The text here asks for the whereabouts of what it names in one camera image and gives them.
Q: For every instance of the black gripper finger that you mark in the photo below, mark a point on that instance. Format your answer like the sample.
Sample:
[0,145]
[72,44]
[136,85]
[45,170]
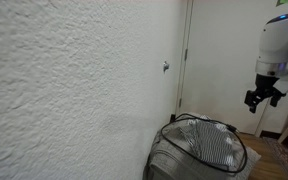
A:
[252,108]
[274,101]

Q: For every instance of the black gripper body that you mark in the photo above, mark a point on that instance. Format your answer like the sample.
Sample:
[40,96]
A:
[264,89]

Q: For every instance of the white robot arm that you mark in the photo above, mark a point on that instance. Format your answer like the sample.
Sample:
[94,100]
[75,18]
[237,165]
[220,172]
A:
[272,64]

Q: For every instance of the white door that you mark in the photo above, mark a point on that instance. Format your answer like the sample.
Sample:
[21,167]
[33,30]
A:
[219,63]

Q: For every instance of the striped cloth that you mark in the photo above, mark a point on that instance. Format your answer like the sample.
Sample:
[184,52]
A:
[210,141]

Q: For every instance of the round metal wall fixture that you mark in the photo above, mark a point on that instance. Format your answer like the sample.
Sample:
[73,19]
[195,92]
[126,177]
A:
[166,66]

